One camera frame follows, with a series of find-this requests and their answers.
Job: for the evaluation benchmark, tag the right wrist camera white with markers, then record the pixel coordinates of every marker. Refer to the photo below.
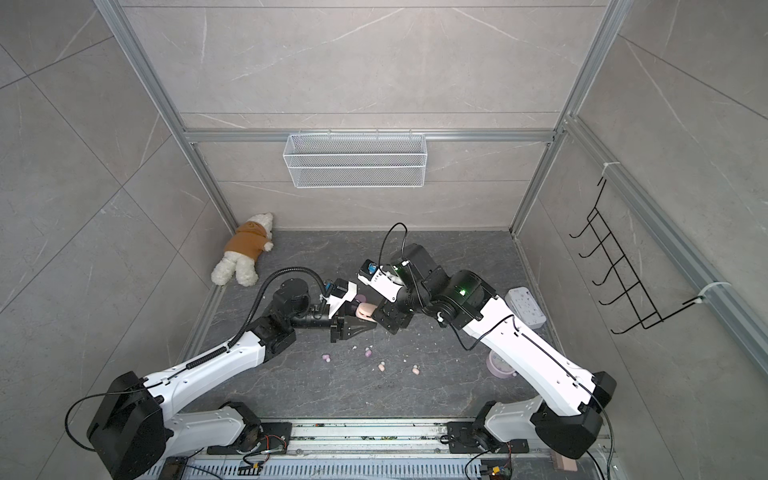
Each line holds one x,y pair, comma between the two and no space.
383,281

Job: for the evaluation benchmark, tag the white wire mesh basket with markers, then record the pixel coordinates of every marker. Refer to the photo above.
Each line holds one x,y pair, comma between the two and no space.
356,160

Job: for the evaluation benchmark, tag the peach earbud charging case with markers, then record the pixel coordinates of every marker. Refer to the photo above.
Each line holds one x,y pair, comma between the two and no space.
365,311

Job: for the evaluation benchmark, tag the pink box on rail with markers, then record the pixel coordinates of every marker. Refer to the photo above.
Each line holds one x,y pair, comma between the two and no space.
563,463

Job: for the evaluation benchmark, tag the white power strip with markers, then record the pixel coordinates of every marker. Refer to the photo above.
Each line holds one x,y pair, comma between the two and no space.
524,305

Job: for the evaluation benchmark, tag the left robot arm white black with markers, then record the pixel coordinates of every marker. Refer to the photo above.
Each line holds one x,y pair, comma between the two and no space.
140,419

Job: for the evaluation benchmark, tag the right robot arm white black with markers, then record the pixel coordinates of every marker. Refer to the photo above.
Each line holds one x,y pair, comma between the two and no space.
566,414

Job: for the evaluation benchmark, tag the black wire hook rack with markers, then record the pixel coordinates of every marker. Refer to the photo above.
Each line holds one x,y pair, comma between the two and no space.
633,291

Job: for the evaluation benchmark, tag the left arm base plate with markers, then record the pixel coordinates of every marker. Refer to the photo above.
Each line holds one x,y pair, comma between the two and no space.
268,437

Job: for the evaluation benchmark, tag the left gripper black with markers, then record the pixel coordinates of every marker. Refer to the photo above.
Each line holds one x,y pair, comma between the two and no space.
343,328

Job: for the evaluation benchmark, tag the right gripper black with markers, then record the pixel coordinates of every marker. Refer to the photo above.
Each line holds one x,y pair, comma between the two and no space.
390,315

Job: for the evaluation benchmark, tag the teddy bear with brown hoodie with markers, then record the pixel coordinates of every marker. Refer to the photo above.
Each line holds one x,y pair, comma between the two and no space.
242,251

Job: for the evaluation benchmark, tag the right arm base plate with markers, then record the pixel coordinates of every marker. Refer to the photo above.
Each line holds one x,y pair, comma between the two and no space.
465,438

